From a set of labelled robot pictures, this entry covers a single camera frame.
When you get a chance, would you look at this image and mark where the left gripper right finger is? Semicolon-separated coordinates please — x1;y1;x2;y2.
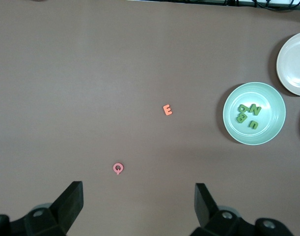
190;183;294;236

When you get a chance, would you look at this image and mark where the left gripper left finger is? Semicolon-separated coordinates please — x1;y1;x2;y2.
0;181;84;236

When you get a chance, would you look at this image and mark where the green letter B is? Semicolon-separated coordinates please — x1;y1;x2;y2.
236;112;248;124

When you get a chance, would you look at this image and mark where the green letter N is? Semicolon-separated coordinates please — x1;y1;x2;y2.
247;103;263;117

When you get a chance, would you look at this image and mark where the pink letter Q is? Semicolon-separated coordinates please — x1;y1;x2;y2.
112;162;124;176

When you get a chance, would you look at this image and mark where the green plate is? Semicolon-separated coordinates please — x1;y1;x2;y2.
222;82;287;146

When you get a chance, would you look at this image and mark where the brown table cover sheet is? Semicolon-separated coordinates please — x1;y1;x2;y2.
0;0;300;236

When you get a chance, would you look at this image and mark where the beige plate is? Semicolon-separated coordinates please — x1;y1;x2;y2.
276;31;300;97

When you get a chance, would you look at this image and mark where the black cable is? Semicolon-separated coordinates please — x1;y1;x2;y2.
223;0;300;12

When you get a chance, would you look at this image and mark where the black table edge rail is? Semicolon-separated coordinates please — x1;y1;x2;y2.
126;0;300;12

